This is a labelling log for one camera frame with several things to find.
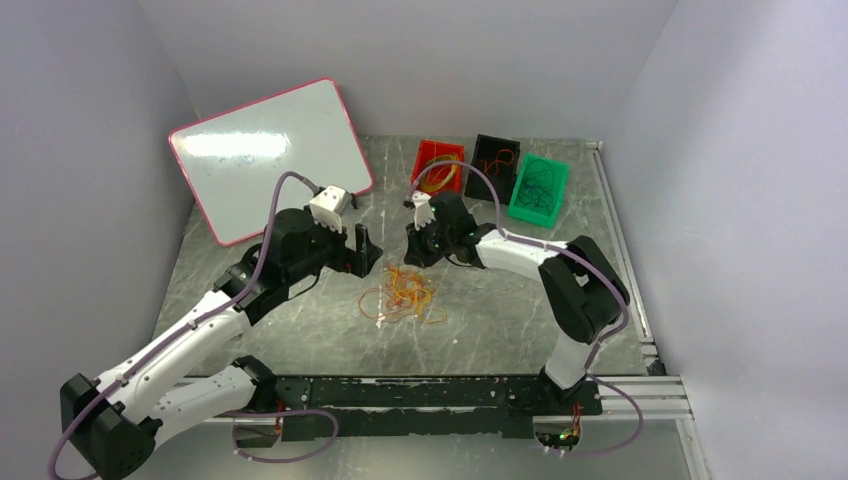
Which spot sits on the green plastic bin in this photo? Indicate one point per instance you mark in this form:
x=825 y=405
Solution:
x=540 y=191

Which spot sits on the aluminium rail frame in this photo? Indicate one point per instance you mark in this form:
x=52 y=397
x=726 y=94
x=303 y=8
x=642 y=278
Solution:
x=445 y=320

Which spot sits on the red plastic bin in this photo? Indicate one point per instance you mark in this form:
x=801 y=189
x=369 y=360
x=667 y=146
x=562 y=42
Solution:
x=431 y=168

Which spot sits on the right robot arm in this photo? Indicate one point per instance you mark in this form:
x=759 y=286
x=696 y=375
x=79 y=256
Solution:
x=583 y=290

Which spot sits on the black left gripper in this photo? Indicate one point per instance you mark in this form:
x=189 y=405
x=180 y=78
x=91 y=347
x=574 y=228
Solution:
x=356 y=262

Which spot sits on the pink framed whiteboard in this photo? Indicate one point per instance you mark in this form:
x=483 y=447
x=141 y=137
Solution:
x=232 y=160

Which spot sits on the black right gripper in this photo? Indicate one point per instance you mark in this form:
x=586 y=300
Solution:
x=415 y=254

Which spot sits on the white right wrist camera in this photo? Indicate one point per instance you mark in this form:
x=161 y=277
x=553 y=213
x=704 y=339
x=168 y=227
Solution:
x=419 y=204

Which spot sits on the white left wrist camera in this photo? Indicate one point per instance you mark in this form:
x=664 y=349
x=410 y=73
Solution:
x=327 y=207

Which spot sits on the black plastic bin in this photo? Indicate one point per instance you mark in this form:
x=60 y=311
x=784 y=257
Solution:
x=497 y=159

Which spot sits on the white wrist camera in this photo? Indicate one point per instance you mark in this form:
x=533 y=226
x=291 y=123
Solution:
x=419 y=204
x=327 y=207

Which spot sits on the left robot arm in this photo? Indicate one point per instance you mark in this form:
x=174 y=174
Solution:
x=117 y=420

